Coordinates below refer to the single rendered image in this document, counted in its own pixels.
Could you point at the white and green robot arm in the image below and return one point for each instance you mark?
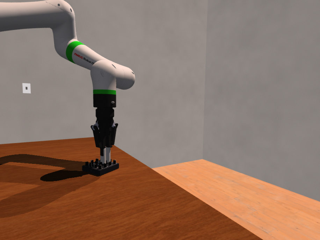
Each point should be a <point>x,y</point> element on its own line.
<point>59,16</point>

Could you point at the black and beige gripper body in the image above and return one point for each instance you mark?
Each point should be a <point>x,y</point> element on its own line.
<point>104,115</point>

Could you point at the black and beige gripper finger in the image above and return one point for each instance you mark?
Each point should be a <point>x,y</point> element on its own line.
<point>110,139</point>
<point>100,140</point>

